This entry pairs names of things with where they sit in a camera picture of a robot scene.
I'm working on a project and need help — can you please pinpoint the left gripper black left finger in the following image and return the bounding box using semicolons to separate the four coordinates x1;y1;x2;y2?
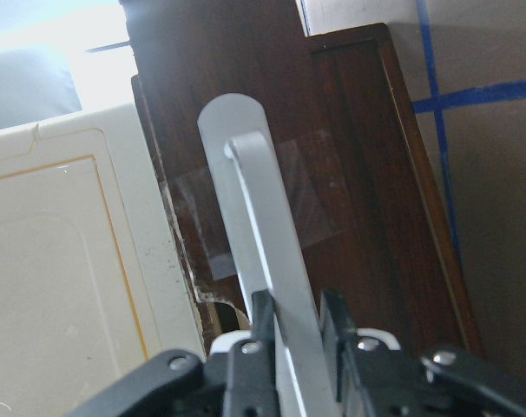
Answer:
250;289;275;343

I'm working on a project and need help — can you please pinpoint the cream white cabinet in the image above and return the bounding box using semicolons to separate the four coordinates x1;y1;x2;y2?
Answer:
0;103;203;416

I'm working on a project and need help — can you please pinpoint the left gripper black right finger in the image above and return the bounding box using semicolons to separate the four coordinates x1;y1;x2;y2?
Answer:
320;289;357;348

